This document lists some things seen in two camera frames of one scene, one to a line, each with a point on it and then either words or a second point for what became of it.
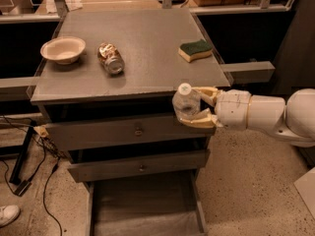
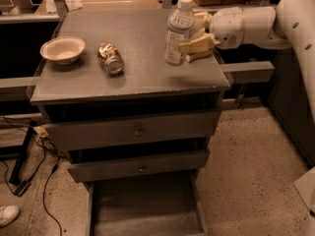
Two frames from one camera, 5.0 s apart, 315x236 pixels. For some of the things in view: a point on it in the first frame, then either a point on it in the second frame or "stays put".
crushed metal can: x=111 y=58 stays put
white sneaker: x=8 y=213 stays put
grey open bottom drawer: x=164 y=204 stays put
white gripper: x=232 y=109 to x=226 y=26
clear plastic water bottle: x=186 y=100 to x=180 y=26
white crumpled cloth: x=74 y=1 stays put
